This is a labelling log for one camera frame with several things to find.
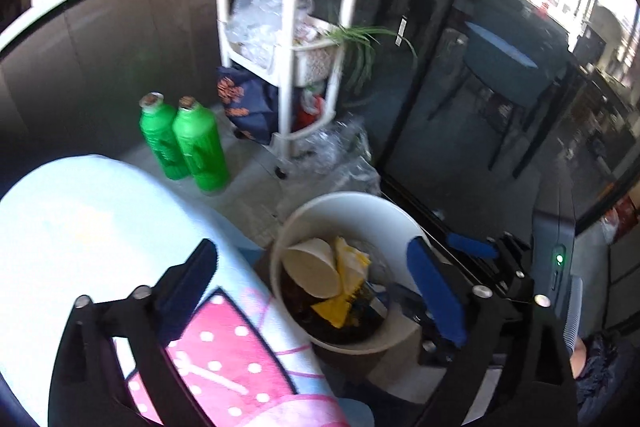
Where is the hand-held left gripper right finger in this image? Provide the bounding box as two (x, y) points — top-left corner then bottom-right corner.
(406, 236), (581, 427)

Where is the clear plastic bag bundle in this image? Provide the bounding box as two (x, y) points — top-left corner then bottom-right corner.
(225, 0), (313, 70)

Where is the navy bag with orange print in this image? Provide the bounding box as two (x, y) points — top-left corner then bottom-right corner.
(216, 66), (281, 145)

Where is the blue cartoon printed tablecloth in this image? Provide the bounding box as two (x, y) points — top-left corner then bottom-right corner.
(0, 154), (351, 427)

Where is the white paper cup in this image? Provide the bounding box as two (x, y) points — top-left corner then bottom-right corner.
(282, 237), (343, 300)

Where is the red and white plastic bag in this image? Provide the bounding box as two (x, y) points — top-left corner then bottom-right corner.
(297, 87), (326, 130)

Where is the green plastic bottle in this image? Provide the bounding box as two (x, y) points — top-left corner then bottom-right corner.
(139, 92), (191, 182)
(172, 96), (231, 196)

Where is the white plastic storage rack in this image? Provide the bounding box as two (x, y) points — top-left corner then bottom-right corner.
(214, 0), (373, 180)

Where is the person's right forearm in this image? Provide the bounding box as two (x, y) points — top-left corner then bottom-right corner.
(574, 332), (631, 408)

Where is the white round bin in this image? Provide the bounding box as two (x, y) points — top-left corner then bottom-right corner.
(270, 192), (431, 355)

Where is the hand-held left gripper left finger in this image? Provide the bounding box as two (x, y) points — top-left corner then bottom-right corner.
(47, 238), (219, 427)

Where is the yellow snack wrapper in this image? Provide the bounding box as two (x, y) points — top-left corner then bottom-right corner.
(312, 236), (372, 329)

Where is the clear plastic packaging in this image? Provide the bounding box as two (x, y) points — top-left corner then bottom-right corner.
(295, 117), (383, 195)

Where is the green spider plant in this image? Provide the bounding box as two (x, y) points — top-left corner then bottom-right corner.
(322, 24), (418, 92)

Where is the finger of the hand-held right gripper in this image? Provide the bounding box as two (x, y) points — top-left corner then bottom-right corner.
(446, 231), (532, 295)
(392, 284), (466, 367)

